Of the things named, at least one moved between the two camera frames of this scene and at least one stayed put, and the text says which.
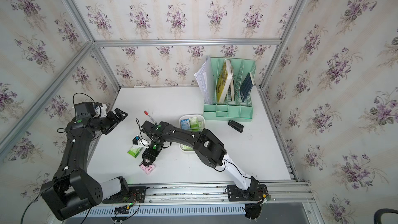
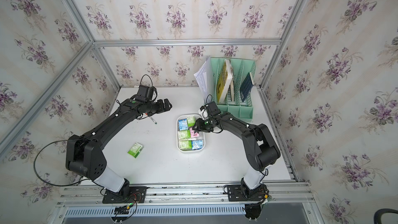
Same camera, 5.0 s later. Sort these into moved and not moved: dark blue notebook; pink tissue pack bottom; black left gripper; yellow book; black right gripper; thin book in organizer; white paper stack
Moved: pink tissue pack bottom; black left gripper; black right gripper
Not moved: thin book in organizer; yellow book; white paper stack; dark blue notebook
